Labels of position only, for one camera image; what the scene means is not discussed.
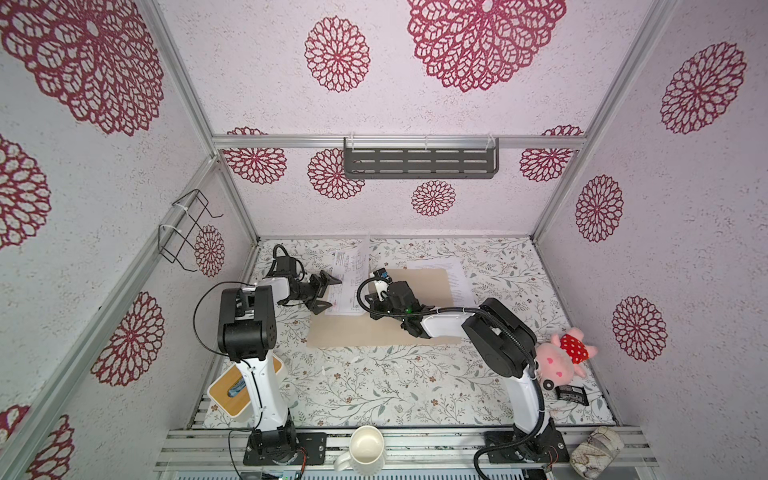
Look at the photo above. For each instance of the black wire wall rack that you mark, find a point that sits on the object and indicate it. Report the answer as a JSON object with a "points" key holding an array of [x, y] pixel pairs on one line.
{"points": [[172, 238]]}

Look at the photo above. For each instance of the marbled patterned cup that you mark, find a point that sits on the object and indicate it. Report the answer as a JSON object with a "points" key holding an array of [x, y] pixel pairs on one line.
{"points": [[596, 453]]}

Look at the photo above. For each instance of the grey slotted wall shelf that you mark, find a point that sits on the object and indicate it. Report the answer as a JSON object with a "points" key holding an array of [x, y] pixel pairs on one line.
{"points": [[424, 163]]}

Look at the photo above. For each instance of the pink pig plush toy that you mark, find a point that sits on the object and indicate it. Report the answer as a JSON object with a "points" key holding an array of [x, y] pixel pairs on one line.
{"points": [[563, 358]]}

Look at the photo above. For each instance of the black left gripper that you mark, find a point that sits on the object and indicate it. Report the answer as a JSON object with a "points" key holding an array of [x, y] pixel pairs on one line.
{"points": [[320, 284]]}

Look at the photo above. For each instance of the white ceramic mug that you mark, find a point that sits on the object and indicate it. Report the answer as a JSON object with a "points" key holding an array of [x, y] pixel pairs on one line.
{"points": [[366, 453]]}

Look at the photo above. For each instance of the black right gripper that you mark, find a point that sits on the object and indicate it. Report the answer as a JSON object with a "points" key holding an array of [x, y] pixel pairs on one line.
{"points": [[375, 302]]}

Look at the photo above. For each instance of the small black card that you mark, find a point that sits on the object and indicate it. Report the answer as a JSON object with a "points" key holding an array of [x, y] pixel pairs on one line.
{"points": [[572, 394]]}

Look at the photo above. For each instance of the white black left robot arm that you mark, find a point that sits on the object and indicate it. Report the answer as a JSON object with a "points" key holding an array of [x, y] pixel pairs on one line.
{"points": [[247, 331]]}

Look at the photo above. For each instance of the white technical drawing sheet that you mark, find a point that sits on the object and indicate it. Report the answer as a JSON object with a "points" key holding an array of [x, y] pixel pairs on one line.
{"points": [[351, 266]]}

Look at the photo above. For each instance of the white printed text sheet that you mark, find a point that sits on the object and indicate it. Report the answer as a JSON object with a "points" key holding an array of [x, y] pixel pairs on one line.
{"points": [[443, 281]]}

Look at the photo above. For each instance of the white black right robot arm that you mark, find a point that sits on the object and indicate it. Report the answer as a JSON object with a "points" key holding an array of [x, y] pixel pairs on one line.
{"points": [[503, 341]]}

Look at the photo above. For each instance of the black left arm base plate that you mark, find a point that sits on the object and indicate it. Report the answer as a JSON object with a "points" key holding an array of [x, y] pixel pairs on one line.
{"points": [[285, 446]]}

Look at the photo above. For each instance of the white wooden-top tissue box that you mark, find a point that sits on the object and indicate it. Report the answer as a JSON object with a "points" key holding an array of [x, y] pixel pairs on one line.
{"points": [[231, 390]]}

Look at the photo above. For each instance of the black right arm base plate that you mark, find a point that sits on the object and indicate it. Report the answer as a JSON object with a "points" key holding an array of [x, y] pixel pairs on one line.
{"points": [[548, 447]]}

